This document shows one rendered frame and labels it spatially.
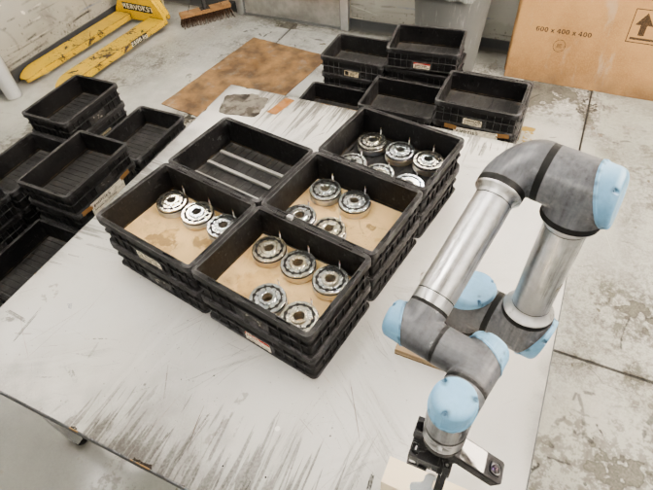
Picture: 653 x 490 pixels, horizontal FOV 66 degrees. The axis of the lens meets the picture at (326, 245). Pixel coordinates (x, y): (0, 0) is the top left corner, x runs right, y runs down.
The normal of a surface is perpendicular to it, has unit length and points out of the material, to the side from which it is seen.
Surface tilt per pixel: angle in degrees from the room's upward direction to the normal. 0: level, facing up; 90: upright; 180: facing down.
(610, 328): 0
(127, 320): 0
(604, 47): 74
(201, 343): 0
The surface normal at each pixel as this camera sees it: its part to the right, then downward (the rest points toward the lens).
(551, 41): -0.40, 0.50
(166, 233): -0.06, -0.66
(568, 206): -0.62, 0.53
